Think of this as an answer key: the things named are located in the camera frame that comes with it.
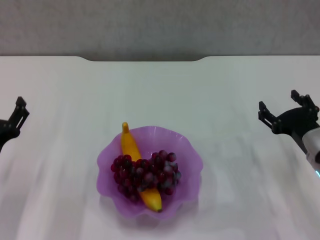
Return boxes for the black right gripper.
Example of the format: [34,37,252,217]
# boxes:
[258,89,320,155]

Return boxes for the yellow banana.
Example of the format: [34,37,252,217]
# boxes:
[121,121,163,213]

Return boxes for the purple wavy plastic bowl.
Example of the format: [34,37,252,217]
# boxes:
[96,126,204,221]

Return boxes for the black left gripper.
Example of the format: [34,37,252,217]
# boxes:
[0,96,30,154]

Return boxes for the dark red grape bunch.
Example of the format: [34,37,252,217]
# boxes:
[110,149,183,205]

